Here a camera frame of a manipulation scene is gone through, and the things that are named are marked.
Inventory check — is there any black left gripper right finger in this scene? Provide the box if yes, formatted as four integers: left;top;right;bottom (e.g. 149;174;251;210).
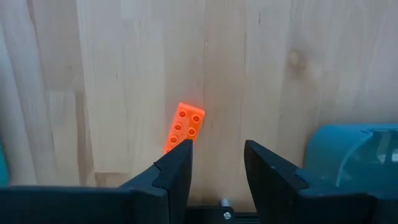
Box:
243;139;374;224

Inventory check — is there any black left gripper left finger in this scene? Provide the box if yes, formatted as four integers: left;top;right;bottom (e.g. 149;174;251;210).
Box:
119;139;194;224

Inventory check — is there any orange long block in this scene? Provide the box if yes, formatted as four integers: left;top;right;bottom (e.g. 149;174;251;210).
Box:
162;101;206;156

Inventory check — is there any grey-blue plastic bin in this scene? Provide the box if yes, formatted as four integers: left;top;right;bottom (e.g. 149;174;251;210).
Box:
302;124;398;195

